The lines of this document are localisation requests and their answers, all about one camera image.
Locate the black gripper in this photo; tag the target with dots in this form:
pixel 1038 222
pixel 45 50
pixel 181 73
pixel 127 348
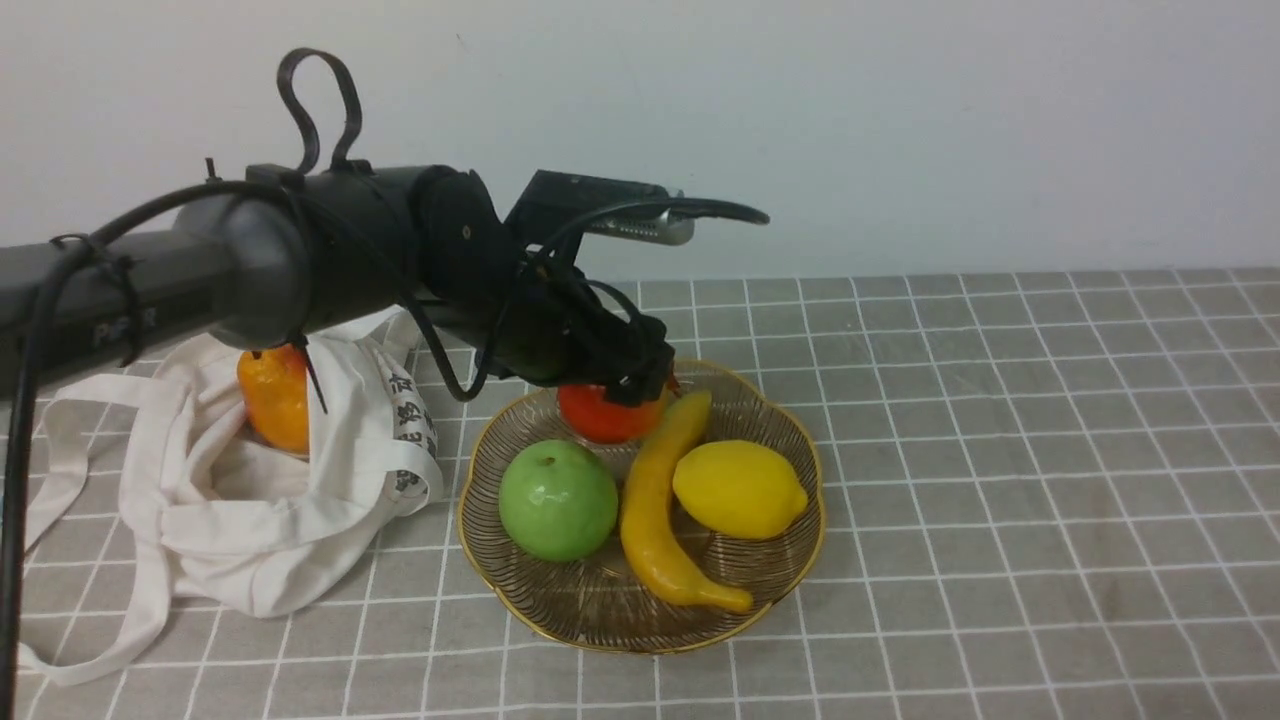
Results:
pixel 556 328

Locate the red orange apple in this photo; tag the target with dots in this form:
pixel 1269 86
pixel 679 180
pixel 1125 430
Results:
pixel 585 410

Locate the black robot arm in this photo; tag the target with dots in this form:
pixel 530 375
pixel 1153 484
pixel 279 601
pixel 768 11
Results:
pixel 277 257

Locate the white cloth tote bag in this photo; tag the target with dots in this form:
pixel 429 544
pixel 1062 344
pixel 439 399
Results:
pixel 216 514

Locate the green apple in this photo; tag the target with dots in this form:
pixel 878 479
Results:
pixel 558 501

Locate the yellow lemon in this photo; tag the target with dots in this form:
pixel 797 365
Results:
pixel 740 489

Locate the yellow banana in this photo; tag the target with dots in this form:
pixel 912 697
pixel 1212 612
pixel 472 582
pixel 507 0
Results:
pixel 646 530

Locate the orange yellow pear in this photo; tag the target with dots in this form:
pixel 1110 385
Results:
pixel 274 387

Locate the grey checked tablecloth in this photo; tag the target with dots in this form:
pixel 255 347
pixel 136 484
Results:
pixel 1049 496

